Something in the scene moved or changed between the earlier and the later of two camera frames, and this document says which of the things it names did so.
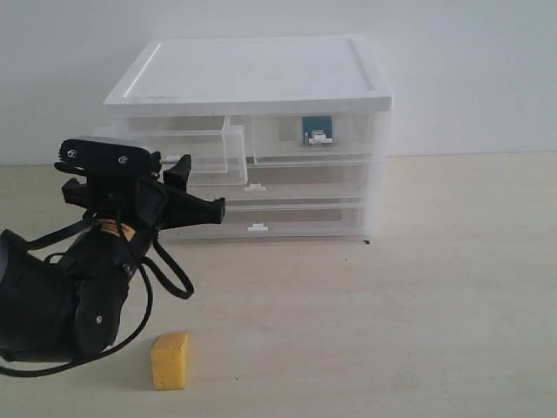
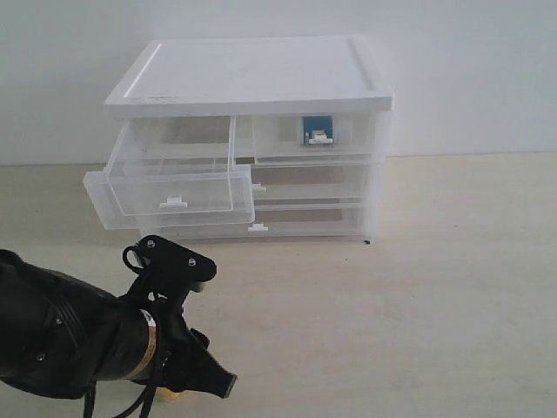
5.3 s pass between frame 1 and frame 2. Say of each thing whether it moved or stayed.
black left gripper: moved
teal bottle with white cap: stayed
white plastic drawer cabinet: stayed
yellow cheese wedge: moved
